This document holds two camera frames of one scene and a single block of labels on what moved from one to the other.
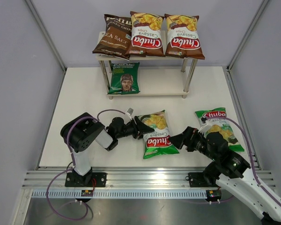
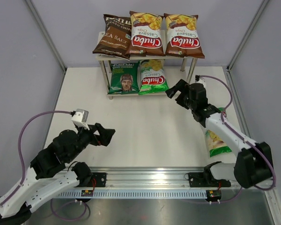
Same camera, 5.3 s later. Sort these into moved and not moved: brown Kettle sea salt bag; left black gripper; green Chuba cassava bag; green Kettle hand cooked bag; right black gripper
Moved: right black gripper; green Chuba cassava bag; left black gripper
Not moved: green Kettle hand cooked bag; brown Kettle sea salt bag
